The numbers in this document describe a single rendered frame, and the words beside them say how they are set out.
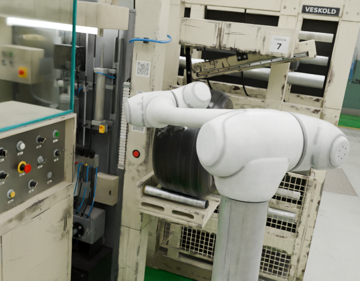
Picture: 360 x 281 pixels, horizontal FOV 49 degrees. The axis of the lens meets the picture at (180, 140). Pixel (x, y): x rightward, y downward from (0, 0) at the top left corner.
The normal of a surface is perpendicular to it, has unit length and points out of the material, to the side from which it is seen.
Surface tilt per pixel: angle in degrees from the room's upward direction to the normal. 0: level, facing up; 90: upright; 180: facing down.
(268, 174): 90
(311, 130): 52
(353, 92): 90
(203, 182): 111
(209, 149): 82
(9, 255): 90
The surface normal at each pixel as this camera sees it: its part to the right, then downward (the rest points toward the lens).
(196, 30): -0.34, 0.22
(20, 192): 0.93, 0.19
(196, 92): 0.28, -0.27
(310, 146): 0.37, 0.17
